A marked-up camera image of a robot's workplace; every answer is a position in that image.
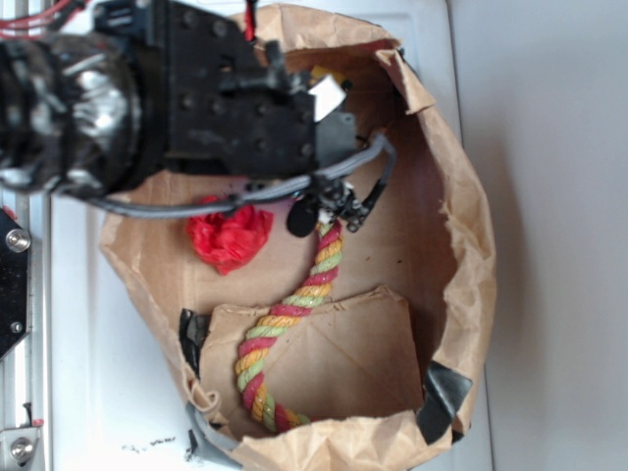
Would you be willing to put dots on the yellow green sponge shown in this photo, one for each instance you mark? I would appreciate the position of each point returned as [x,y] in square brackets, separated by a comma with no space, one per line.
[319,72]

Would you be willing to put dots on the black tape patch right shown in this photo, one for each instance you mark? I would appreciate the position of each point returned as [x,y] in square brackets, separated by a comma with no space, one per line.
[445,392]

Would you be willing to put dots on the aluminium frame rail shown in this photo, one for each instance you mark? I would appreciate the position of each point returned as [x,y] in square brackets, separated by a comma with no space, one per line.
[26,371]

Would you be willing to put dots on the grey tape strip bottom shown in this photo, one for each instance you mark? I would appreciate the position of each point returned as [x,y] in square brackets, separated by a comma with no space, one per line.
[209,444]

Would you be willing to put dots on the black tape patch left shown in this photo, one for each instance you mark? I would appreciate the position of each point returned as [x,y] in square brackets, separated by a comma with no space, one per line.
[193,332]

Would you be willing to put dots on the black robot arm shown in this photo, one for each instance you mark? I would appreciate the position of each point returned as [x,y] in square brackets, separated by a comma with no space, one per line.
[70,112]

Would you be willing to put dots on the crumpled red paper ball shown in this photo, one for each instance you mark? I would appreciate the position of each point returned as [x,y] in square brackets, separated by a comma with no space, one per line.
[228,243]

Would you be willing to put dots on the brown paper bag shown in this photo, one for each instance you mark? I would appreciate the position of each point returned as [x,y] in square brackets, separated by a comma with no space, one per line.
[417,283]

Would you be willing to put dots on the black metal bracket plate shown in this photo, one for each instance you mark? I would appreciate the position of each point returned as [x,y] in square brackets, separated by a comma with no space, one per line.
[15,246]

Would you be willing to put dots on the black tape patch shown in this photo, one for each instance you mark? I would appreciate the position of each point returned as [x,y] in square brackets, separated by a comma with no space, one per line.
[445,392]
[193,332]

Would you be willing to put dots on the silver corner bracket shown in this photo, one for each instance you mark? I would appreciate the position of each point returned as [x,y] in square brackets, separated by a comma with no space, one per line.
[22,449]

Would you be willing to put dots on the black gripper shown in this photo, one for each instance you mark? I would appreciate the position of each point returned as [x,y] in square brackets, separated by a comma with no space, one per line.
[211,106]

